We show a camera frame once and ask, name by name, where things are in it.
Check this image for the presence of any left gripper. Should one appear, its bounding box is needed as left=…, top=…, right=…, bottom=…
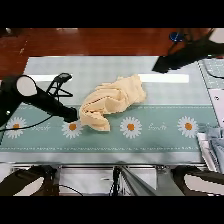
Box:
left=58, top=105, right=80, bottom=124

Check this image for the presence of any pale yellow T-shirt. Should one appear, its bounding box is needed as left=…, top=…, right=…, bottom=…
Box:
left=78, top=73, right=148, bottom=133

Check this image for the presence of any blue round object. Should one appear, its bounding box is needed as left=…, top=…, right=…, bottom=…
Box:
left=168, top=31, right=185, bottom=43

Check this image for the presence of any heap of clothes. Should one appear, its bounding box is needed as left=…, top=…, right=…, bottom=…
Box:
left=196, top=122, right=224, bottom=174

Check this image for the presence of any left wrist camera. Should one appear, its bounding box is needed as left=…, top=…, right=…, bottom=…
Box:
left=46, top=72, right=74, bottom=98

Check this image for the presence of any silver frame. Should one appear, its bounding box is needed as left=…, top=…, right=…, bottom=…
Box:
left=0, top=161, right=224, bottom=197

